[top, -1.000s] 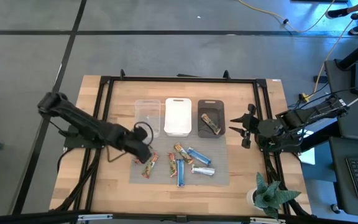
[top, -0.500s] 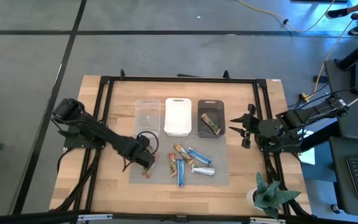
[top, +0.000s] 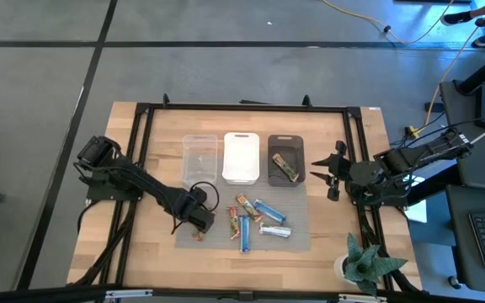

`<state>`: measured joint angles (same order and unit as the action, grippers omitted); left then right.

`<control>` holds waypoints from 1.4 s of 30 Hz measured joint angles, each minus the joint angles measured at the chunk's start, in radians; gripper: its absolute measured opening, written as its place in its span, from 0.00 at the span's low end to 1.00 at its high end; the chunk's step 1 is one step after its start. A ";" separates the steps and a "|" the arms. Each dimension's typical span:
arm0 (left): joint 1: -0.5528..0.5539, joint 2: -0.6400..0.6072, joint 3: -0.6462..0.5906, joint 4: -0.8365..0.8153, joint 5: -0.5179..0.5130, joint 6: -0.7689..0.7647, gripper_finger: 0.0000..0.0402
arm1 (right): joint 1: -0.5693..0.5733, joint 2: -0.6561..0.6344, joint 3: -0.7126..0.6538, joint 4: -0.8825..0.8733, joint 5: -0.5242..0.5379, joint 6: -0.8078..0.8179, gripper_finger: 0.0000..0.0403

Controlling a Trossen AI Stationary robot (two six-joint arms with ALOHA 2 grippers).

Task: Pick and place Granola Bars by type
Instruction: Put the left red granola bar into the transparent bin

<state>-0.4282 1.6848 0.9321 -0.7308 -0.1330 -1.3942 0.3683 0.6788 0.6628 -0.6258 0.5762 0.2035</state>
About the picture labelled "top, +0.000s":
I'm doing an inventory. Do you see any white plastic bin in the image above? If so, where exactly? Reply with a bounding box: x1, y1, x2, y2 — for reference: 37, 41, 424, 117
221, 131, 261, 186

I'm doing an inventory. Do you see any blue granola bar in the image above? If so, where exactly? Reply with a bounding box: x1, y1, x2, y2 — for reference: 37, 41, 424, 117
238, 214, 252, 254
253, 199, 288, 225

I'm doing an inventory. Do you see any black desk beam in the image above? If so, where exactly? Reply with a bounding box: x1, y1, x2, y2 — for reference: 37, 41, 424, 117
455, 50, 485, 96

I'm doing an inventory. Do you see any silver brown granola bar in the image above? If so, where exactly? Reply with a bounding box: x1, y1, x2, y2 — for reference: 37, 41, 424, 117
271, 152, 301, 183

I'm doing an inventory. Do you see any yellow extension cable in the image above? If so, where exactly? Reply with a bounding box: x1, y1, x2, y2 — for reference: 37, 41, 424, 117
321, 0, 485, 138

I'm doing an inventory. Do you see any dark grey plastic bin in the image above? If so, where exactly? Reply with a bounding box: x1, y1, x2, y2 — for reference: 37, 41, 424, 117
267, 134, 306, 188

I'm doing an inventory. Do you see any green succulent plant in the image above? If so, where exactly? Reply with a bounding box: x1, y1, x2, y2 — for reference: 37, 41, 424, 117
343, 233, 408, 297

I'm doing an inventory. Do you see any orange green granola bar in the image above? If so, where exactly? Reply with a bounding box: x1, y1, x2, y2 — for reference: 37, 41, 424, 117
235, 192, 264, 223

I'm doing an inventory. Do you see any clear plastic bin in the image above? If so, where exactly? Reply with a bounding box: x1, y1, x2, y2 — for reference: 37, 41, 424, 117
182, 134, 219, 188

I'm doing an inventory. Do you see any silver metal bracket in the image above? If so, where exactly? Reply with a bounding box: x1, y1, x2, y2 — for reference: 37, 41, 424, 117
338, 293, 389, 303
104, 289, 153, 300

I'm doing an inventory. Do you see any black looped cable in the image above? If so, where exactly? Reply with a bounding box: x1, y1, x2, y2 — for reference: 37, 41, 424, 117
189, 180, 221, 213

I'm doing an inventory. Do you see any black aluminium table frame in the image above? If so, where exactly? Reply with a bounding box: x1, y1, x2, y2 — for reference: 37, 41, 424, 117
67, 93, 423, 303

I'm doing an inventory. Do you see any white plant pot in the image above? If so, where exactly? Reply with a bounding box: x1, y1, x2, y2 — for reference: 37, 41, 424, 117
333, 254, 360, 287

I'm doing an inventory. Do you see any grey woven mat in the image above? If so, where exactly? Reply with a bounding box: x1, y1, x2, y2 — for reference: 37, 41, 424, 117
174, 183, 312, 253

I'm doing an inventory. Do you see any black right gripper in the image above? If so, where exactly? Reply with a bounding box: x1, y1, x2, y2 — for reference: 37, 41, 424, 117
309, 141, 353, 202

